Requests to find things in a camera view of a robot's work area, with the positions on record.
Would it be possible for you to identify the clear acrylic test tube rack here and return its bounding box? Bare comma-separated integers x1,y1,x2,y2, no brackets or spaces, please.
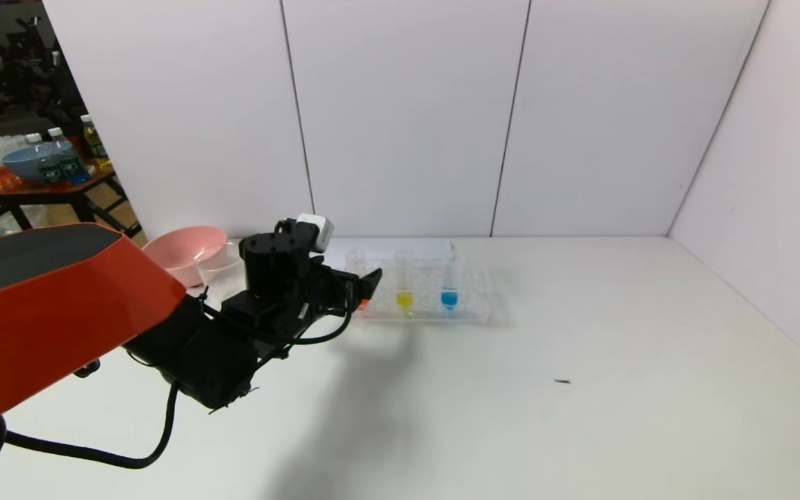
358,253,492,326

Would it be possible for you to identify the bottle with dark label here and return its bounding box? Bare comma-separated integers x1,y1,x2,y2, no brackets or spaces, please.
27,133,66,187

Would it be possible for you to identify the test tube with blue pigment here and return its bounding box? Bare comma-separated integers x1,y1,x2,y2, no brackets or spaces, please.
440,243,460,312

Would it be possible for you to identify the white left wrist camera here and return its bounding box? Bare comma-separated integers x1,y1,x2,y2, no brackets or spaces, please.
294,213,335,253

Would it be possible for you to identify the thin black camera cable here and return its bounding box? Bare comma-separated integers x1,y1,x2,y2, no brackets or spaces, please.
254,274,357,347

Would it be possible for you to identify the blue bowl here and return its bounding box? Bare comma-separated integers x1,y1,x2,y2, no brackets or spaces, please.
1,143,73,183

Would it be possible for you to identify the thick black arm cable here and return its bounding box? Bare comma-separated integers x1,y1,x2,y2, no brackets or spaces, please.
3,378,180,470

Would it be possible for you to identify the brown wooden table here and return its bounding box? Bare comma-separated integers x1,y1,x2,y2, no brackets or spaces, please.
0,165,142,240

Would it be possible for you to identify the black background equipment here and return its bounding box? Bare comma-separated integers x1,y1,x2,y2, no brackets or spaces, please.
0,17,87,135

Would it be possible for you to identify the clear plastic bag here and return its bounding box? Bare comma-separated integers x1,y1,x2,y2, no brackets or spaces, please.
0,207,31,241

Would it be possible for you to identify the test tube with red pigment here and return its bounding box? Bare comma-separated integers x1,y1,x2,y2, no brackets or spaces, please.
346,250,372,310

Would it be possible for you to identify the test tube with yellow pigment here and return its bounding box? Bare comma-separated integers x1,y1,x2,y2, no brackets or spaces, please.
396,250,416,313

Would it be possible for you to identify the bottle with blue liquid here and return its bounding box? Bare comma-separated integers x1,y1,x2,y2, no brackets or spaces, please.
49,127,90,185

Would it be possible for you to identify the bottle with yellow liquid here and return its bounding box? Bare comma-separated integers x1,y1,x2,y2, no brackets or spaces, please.
80,115,111,169

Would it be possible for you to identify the pink bowl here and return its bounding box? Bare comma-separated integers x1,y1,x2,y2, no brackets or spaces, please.
142,225,228,288

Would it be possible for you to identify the clear glass beaker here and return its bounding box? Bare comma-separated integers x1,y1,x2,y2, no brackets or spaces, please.
195,242,248,306

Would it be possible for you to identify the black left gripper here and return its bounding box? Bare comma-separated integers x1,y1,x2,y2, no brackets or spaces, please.
306,265,383,317

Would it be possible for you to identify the white paper sheet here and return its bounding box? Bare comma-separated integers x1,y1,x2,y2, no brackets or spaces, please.
320,240,455,270

